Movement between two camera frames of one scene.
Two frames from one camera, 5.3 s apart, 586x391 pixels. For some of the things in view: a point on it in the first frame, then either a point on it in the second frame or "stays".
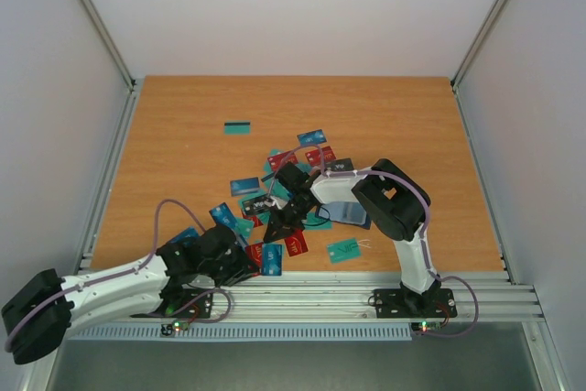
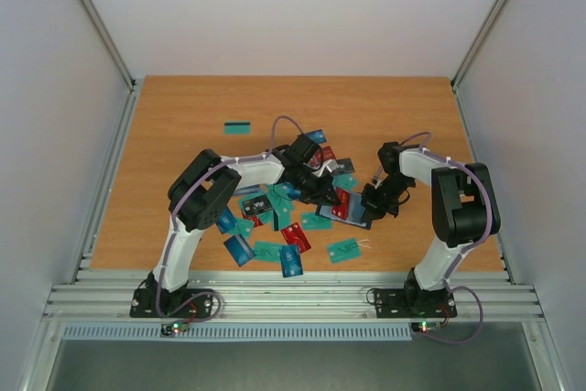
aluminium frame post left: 97,18 stays
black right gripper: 291,215 → 382,196
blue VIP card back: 311,137 stays
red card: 255,253 → 341,210
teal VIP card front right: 343,250 stays
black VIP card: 255,205 stays
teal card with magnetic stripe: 237,128 stays
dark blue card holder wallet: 345,212 stays
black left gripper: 241,269 → 326,187
